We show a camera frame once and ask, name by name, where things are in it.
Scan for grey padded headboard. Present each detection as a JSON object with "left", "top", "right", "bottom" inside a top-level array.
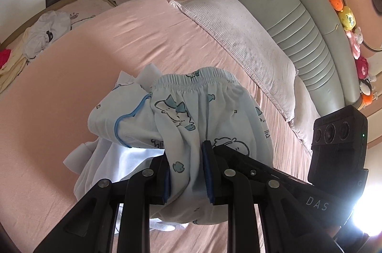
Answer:
[{"left": 203, "top": 0, "right": 371, "bottom": 110}]

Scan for row of plush toys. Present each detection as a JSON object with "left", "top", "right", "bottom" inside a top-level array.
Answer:
[{"left": 291, "top": 0, "right": 377, "bottom": 110}]

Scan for large pink checked pillow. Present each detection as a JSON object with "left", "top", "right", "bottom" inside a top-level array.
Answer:
[{"left": 170, "top": 0, "right": 299, "bottom": 122}]

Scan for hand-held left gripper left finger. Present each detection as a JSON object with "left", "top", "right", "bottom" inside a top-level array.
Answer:
[{"left": 33, "top": 155, "right": 171, "bottom": 253}]

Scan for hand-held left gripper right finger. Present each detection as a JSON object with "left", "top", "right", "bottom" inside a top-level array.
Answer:
[{"left": 201, "top": 140, "right": 338, "bottom": 253}]

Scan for white cartoon print pajama pants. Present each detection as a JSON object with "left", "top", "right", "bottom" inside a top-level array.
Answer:
[{"left": 149, "top": 67, "right": 275, "bottom": 225}]

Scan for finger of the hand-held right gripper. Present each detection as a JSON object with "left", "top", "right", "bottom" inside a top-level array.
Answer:
[{"left": 213, "top": 146, "right": 287, "bottom": 185}]

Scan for white pajama top blue piping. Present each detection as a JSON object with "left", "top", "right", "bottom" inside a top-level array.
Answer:
[{"left": 63, "top": 62, "right": 191, "bottom": 232}]

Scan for cream cloth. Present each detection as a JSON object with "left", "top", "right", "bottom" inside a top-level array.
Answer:
[{"left": 0, "top": 26, "right": 39, "bottom": 93}]

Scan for white crumpled garment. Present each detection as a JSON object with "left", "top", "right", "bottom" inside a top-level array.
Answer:
[{"left": 24, "top": 10, "right": 72, "bottom": 58}]

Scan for red cloth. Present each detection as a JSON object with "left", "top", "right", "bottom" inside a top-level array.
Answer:
[{"left": 0, "top": 49, "right": 12, "bottom": 69}]

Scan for small pink checked pillow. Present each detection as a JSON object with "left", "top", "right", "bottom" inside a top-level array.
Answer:
[{"left": 291, "top": 74, "right": 323, "bottom": 152}]

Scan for pink bed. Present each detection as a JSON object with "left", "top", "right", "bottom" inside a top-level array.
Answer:
[{"left": 0, "top": 0, "right": 323, "bottom": 253}]

